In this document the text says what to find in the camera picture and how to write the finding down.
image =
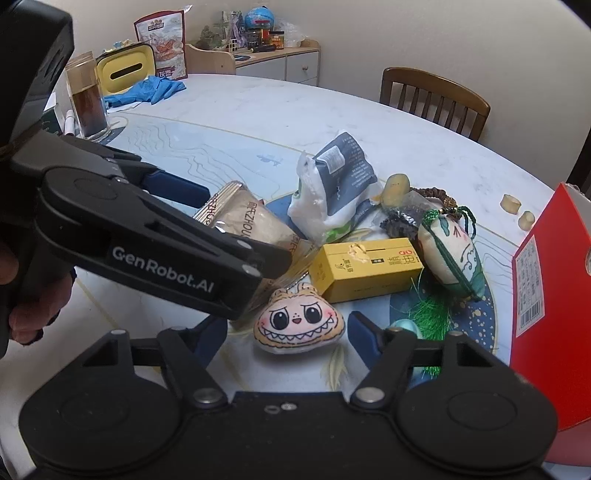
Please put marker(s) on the teal egg-shaped toy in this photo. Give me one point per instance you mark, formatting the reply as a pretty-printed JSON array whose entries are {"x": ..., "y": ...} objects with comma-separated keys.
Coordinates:
[{"x": 406, "y": 327}]

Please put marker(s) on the yellow cardboard box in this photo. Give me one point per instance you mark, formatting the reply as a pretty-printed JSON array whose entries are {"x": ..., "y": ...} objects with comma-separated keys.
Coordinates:
[{"x": 364, "y": 272}]

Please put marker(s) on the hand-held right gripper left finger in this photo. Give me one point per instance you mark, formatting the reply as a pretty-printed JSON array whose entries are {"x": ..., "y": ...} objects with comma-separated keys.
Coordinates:
[{"x": 212, "y": 337}]

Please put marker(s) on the white and grey food bag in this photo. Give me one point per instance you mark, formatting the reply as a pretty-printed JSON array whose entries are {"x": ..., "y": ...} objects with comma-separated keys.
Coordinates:
[{"x": 323, "y": 203}]

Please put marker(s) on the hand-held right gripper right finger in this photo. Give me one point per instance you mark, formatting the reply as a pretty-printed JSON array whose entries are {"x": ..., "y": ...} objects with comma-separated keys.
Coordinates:
[{"x": 364, "y": 332}]

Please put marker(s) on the dark green box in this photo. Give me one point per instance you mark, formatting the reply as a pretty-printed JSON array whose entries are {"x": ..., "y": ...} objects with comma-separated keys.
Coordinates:
[{"x": 50, "y": 122}]

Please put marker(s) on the red cardboard box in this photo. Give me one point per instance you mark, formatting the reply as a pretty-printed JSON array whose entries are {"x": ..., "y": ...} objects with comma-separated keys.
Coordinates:
[{"x": 554, "y": 323}]

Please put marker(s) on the dark jar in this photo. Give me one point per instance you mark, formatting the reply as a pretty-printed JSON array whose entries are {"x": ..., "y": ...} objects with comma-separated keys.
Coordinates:
[{"x": 255, "y": 38}]

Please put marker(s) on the clear plastic bag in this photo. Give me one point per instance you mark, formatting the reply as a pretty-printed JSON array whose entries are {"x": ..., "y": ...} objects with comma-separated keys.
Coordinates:
[{"x": 295, "y": 34}]

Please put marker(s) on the large red and white snack bag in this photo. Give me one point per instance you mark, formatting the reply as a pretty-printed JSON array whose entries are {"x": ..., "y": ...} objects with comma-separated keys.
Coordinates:
[{"x": 166, "y": 46}]

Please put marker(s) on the monster face plush toy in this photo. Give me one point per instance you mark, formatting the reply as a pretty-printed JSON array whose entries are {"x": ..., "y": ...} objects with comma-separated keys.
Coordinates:
[{"x": 295, "y": 323}]

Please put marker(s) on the brown scrunchie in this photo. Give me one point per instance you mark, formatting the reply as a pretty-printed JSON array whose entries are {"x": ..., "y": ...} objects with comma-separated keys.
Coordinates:
[{"x": 443, "y": 199}]

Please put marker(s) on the clear packet with dark contents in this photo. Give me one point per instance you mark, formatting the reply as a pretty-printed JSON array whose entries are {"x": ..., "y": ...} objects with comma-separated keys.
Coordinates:
[{"x": 401, "y": 222}]

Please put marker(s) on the beige snack packet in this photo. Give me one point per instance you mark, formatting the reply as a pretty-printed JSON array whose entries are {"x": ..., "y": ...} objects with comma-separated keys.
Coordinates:
[{"x": 258, "y": 226}]

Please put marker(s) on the brown wooden chair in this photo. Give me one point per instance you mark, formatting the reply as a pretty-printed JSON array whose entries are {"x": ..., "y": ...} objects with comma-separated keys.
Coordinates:
[{"x": 434, "y": 99}]

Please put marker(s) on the blue round toy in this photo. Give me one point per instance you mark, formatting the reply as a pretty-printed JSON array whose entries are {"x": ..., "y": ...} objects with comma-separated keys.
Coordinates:
[{"x": 259, "y": 18}]

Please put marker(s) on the wooden sideboard with white doors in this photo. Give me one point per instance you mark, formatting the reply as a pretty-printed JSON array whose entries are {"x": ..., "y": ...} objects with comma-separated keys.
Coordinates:
[{"x": 295, "y": 64}]

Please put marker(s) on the small beige round piece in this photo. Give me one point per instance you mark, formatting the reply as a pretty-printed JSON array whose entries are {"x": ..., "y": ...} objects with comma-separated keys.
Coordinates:
[
  {"x": 526, "y": 220},
  {"x": 510, "y": 203}
]

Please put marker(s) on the yellow tissue box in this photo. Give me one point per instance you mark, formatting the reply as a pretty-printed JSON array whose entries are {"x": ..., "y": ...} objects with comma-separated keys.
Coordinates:
[{"x": 138, "y": 62}]

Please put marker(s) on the decorative ornament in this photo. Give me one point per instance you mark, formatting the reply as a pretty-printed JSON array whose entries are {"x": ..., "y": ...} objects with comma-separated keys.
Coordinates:
[{"x": 221, "y": 32}]

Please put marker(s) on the white tube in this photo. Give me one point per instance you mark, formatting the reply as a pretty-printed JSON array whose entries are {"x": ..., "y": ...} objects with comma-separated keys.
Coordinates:
[{"x": 69, "y": 123}]

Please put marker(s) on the person's left hand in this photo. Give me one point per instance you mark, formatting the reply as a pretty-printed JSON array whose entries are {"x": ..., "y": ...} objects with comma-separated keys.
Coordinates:
[{"x": 27, "y": 327}]

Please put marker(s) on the glass jar with brown contents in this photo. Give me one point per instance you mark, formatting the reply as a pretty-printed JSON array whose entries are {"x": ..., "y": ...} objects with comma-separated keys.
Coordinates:
[{"x": 87, "y": 106}]

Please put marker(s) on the pale yellow oval bar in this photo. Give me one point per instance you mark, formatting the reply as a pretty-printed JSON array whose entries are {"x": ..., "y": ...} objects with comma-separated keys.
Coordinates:
[{"x": 395, "y": 190}]

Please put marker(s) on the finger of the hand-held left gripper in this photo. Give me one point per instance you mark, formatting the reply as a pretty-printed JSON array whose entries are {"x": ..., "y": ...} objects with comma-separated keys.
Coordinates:
[
  {"x": 221, "y": 277},
  {"x": 175, "y": 187}
]

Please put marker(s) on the blue rubber gloves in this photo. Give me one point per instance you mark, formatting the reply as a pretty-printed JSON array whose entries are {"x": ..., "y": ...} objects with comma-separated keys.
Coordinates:
[{"x": 152, "y": 87}]

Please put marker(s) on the embroidered sachet with green tassel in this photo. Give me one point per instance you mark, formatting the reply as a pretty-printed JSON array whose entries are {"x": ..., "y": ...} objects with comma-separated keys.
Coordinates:
[{"x": 448, "y": 258}]

